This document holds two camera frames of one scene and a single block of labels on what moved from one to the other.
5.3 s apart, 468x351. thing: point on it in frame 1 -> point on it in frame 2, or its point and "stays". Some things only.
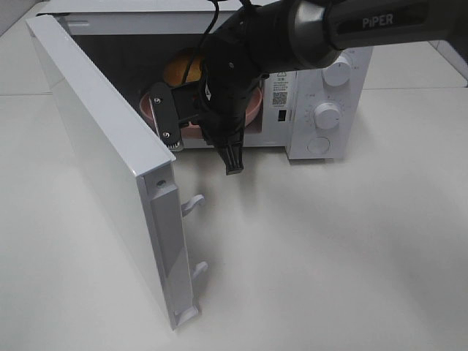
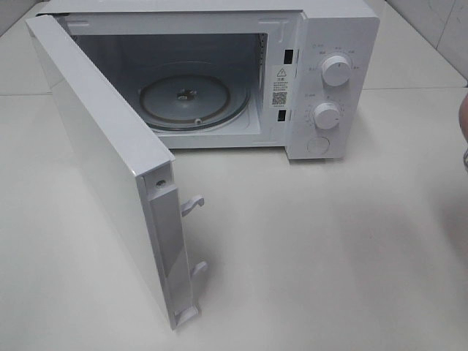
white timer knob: x=327 y=115 stays
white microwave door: x=132 y=169 stays
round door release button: x=318 y=145 stays
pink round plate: x=195 y=131 -> x=463 y=116
